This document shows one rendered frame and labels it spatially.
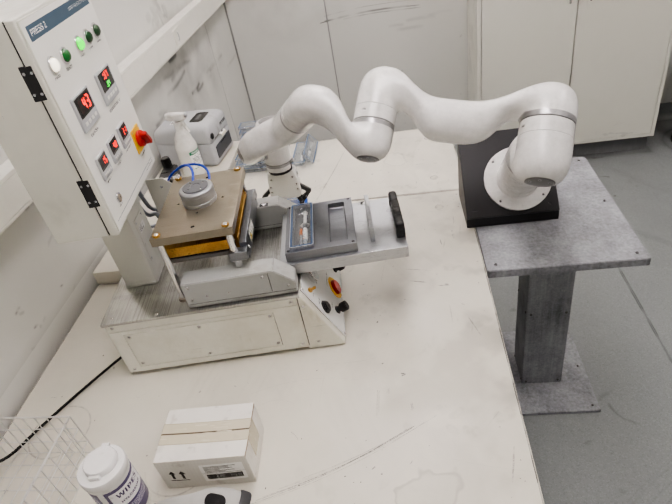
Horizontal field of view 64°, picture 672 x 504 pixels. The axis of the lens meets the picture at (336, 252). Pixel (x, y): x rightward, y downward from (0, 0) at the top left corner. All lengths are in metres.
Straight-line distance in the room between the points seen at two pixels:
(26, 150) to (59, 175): 0.07
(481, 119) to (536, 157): 0.15
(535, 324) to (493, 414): 0.82
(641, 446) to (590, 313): 0.62
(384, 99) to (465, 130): 0.20
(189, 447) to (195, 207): 0.51
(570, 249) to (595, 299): 1.01
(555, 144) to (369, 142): 0.40
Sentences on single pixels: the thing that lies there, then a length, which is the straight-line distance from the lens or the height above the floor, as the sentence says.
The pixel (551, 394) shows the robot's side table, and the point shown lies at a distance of 2.16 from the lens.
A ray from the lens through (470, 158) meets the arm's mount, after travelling 1.67.
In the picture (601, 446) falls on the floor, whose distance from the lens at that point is 2.08.
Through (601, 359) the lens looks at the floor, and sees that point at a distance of 2.32.
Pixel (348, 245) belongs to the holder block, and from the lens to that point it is 1.21.
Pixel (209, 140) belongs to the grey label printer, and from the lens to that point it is 2.13.
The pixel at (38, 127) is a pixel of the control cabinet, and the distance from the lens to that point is 1.10.
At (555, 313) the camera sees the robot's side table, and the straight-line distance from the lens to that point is 1.93.
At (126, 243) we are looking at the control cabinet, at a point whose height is 1.06.
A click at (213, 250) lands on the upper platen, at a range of 1.23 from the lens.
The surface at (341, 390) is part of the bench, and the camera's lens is 1.23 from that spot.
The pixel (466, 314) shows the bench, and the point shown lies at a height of 0.75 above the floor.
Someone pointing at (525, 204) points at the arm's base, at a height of 0.81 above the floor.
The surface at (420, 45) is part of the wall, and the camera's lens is 3.56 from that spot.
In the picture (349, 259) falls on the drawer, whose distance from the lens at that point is 1.22.
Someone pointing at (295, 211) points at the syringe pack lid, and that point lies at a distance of 1.34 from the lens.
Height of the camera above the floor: 1.70
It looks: 36 degrees down
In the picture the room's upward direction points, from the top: 11 degrees counter-clockwise
